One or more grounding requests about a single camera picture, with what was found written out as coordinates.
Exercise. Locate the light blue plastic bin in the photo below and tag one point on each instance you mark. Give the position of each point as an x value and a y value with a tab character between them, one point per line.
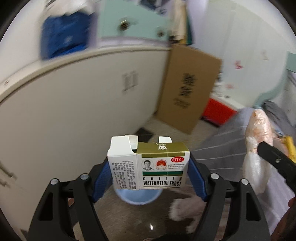
138	197

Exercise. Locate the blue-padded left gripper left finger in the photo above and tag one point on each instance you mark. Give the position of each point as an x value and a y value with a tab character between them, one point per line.
52	220

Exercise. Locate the yellow paper bag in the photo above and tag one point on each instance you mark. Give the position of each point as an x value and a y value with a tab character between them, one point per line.
291	150

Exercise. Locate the tall brown cardboard box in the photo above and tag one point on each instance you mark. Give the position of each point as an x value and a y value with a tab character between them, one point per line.
189	80

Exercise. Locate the hanging clothes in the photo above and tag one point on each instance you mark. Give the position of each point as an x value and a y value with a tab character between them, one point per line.
180	31

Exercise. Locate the mint drawer unit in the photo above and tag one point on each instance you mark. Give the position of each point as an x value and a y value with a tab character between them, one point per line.
133	23

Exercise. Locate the person's right hand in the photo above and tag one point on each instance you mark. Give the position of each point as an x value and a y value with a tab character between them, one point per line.
281	225

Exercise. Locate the grey folded duvet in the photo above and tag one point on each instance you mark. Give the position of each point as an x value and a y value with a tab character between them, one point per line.
279	117

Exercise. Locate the grey checked tablecloth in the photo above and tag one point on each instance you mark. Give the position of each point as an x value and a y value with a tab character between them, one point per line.
223	153

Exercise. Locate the white green medicine box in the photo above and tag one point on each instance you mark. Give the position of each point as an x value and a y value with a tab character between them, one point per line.
137	165

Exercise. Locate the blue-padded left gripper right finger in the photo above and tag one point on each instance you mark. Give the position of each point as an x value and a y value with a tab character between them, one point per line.
246	220

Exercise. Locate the blue plastic package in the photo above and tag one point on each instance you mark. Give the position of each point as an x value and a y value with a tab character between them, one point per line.
62	35

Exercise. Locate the red white low box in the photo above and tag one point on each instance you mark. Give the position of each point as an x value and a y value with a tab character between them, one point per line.
220	109

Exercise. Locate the cream low cabinet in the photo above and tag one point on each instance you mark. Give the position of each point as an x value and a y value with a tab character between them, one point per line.
58	116

